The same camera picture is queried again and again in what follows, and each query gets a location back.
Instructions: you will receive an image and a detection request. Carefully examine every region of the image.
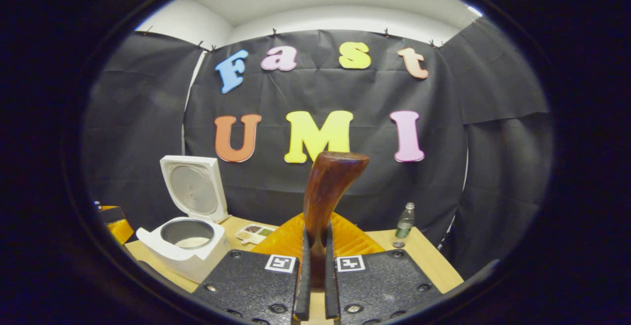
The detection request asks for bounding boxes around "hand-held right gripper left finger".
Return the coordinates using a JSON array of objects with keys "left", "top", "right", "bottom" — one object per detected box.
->
[{"left": 192, "top": 212, "right": 312, "bottom": 325}]

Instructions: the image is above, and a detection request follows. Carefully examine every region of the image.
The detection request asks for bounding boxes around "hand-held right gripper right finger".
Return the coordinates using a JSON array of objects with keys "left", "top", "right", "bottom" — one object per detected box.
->
[{"left": 325, "top": 212, "right": 441, "bottom": 325}]

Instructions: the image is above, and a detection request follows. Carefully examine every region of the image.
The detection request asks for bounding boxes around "white rice cooker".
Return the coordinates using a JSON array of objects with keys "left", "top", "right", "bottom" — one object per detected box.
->
[{"left": 136, "top": 155, "right": 231, "bottom": 285}]

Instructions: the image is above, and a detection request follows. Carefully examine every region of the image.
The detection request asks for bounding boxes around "brown wooden spoon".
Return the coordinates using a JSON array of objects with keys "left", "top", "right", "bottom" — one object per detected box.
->
[{"left": 302, "top": 151, "right": 370, "bottom": 289}]

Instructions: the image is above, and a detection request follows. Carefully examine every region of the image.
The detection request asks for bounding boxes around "white divided condiment dish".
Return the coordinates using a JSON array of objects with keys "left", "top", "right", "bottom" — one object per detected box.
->
[{"left": 236, "top": 224, "right": 277, "bottom": 245}]

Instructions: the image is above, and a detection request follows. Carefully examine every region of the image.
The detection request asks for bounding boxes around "clear plastic water bottle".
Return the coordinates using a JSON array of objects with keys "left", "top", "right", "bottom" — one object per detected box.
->
[{"left": 395, "top": 202, "right": 416, "bottom": 239}]

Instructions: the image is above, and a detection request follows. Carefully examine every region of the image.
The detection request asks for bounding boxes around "black backdrop cloth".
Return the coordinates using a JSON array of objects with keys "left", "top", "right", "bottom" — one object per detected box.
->
[{"left": 81, "top": 17, "right": 555, "bottom": 279}]

